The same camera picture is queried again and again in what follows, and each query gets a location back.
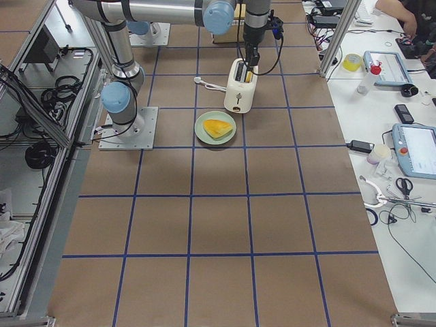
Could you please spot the orange bread on plate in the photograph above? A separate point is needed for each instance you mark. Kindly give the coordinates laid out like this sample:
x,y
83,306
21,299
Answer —
x,y
217,128

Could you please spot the blue teach pendant far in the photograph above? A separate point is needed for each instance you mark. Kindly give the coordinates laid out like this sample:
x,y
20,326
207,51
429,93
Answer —
x,y
393,71

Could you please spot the clear bottle red cap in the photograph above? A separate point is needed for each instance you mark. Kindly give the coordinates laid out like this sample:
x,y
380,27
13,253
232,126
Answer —
x,y
369,80

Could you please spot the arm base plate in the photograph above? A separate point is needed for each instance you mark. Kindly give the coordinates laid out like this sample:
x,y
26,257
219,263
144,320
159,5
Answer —
x,y
139,136
148,34

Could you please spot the white paper cup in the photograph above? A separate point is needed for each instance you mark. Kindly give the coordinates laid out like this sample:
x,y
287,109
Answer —
x,y
379,153

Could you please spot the black scissors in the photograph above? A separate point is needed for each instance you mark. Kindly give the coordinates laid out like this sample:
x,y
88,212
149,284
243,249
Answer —
x,y
405,186

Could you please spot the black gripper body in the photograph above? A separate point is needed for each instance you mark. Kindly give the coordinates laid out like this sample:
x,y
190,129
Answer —
x,y
252,35

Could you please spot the wire basket with wooden shelf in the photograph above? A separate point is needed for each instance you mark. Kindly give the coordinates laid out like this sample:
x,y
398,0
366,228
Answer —
x,y
232,36

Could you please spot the aluminium frame post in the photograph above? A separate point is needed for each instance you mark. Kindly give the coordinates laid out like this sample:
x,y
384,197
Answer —
x,y
339,33

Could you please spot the bread slice in toaster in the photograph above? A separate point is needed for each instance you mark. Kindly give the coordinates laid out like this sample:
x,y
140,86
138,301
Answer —
x,y
248,76

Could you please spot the yellow tape roll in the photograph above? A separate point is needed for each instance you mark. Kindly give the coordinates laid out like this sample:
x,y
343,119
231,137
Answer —
x,y
352,62

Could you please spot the blue teach pendant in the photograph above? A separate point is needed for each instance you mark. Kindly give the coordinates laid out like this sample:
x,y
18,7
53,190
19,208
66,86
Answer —
x,y
393,71
414,146

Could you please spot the light green plate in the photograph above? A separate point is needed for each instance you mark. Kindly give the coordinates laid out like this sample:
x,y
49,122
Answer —
x,y
204,137

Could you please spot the black power adapter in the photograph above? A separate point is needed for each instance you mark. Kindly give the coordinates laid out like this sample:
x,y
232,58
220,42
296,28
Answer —
x,y
360,146

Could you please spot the black phone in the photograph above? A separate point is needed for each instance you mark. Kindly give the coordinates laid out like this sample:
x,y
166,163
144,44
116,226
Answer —
x,y
404,114

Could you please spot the cream white toaster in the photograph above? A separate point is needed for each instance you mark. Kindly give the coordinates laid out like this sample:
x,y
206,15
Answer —
x,y
239,94

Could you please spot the blue teach pendant near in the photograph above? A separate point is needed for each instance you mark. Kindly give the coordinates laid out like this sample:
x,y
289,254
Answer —
x,y
414,146

